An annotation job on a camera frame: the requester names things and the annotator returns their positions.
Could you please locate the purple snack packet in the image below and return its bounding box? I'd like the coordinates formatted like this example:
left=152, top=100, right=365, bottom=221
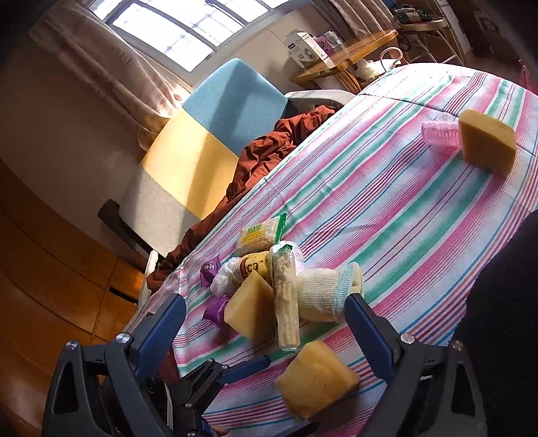
left=200, top=255, right=221, bottom=288
left=202, top=296, right=230, bottom=329

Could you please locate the yellow sponge block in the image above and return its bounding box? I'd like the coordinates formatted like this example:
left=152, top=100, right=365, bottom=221
left=275, top=341, right=359, bottom=419
left=458, top=109, right=517, bottom=177
left=224, top=271, right=275, bottom=342

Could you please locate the cream blue sock roll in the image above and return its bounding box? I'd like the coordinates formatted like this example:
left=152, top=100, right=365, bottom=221
left=296, top=262, right=364, bottom=322

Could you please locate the clear plastic bag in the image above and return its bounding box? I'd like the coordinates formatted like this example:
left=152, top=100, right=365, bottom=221
left=210, top=257, right=244, bottom=297

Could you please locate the long wafer biscuit pack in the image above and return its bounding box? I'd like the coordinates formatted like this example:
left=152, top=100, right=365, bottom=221
left=270, top=243, right=301, bottom=351

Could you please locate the green yellow noodle pack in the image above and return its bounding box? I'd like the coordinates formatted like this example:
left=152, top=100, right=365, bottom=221
left=234, top=213, right=286, bottom=257

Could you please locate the wooden wardrobe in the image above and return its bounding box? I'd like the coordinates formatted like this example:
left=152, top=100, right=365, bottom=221
left=1, top=165, right=145, bottom=436

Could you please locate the striped pink green bedsheet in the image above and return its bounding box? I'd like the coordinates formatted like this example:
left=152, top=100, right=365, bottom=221
left=154, top=64, right=537, bottom=436

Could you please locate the tricolour foam headboard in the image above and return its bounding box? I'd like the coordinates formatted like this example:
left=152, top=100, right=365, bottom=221
left=119, top=58, right=288, bottom=256

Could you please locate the rust brown blanket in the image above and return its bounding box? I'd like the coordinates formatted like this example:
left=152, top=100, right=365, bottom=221
left=147, top=105, right=337, bottom=292

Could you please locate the beige curtain left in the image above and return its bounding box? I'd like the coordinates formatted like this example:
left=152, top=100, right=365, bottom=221
left=29, top=0, right=186, bottom=152

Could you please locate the beige curtain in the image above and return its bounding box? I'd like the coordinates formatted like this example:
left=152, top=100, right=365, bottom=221
left=29, top=0, right=186, bottom=152
left=311, top=0, right=400, bottom=40

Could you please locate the wooden bedside table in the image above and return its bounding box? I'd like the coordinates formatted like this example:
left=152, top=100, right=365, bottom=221
left=291, top=30, right=397, bottom=95

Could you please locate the white carton on table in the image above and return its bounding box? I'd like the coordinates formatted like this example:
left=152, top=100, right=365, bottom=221
left=284, top=30, right=328, bottom=68

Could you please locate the beige curtain right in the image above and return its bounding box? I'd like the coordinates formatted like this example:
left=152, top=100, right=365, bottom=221
left=311, top=0, right=400, bottom=40

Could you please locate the cluttered shelf with electronics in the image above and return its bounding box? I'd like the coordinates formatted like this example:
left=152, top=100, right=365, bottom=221
left=389, top=1, right=464, bottom=66

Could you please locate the white bed rail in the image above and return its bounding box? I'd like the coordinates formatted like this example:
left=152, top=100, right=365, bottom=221
left=137, top=250, right=160, bottom=311

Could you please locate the window with metal frame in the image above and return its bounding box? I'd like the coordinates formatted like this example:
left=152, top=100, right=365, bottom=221
left=82, top=0, right=286, bottom=73

